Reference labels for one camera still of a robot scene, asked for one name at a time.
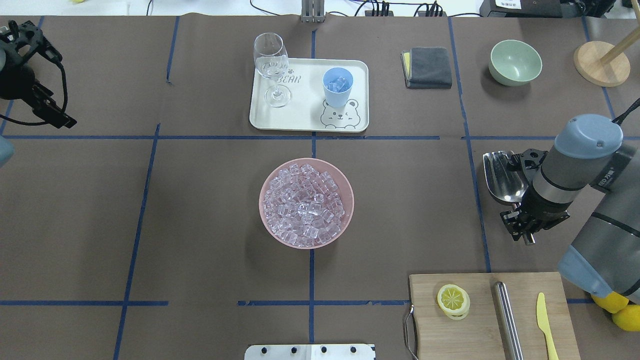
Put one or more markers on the cream plastic serving tray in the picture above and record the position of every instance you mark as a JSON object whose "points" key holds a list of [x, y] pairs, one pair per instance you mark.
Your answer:
{"points": [[308, 110]]}

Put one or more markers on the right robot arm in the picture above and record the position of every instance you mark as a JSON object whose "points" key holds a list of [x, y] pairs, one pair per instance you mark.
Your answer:
{"points": [[604, 257]]}

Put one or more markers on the wooden cutting board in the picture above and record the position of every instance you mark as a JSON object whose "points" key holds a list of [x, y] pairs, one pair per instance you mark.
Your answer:
{"points": [[479, 335]]}

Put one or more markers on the metal ice scoop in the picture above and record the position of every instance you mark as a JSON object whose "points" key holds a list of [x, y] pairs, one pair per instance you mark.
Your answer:
{"points": [[502, 177]]}

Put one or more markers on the clear wine glass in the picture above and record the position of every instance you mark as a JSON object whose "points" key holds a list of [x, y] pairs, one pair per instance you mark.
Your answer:
{"points": [[271, 61]]}

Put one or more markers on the green ceramic bowl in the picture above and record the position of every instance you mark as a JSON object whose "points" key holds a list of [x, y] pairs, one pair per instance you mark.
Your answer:
{"points": [[514, 63]]}

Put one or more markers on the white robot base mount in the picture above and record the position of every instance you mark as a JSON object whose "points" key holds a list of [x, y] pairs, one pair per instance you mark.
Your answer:
{"points": [[348, 351]]}

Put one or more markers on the yellow plastic knife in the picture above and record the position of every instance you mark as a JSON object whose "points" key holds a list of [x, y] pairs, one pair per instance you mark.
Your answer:
{"points": [[543, 324]]}

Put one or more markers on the metal muddler rod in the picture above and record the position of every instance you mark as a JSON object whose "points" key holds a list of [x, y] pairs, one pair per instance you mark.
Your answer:
{"points": [[506, 321]]}

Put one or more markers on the half lemon slice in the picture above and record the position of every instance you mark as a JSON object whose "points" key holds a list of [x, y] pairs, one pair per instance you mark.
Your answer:
{"points": [[454, 301]]}

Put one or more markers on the grey folded cloth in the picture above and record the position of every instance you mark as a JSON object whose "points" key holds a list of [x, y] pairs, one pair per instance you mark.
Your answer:
{"points": [[427, 68]]}

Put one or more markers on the aluminium frame post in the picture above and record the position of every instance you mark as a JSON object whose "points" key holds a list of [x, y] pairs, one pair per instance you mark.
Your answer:
{"points": [[313, 11]]}

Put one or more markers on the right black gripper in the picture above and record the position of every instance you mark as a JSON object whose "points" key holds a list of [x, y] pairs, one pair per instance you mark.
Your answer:
{"points": [[542, 206]]}

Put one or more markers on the yellow lemon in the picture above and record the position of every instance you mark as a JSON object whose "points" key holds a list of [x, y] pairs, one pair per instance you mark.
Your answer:
{"points": [[612, 303], [628, 318]]}

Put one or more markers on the light blue plastic cup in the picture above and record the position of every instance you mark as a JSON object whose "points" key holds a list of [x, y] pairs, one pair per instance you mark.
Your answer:
{"points": [[337, 84]]}

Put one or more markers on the wooden paper towel stand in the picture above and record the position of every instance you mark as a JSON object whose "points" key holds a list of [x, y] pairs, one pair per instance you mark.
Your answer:
{"points": [[603, 63]]}

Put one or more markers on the pink bowl of ice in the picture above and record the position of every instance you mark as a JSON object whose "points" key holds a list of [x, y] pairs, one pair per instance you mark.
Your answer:
{"points": [[306, 203]]}

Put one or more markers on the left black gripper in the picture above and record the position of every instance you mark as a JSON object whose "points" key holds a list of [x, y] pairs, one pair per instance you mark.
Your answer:
{"points": [[15, 81]]}

